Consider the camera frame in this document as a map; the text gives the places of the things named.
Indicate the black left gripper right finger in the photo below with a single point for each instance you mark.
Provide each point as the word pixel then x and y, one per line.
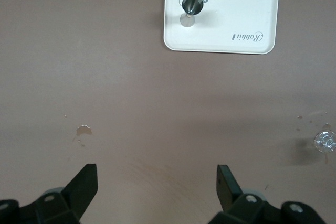
pixel 231 197

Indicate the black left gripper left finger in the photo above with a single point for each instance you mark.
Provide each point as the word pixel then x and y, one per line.
pixel 78 192

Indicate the metal double jigger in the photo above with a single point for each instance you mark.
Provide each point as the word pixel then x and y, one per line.
pixel 192 4

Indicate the clear wine glass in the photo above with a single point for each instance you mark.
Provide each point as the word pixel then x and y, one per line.
pixel 319 144

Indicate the brown table cover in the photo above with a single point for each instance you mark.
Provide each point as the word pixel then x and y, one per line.
pixel 157 103

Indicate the cream rabbit print tray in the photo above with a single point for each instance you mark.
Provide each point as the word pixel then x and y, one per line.
pixel 236 11

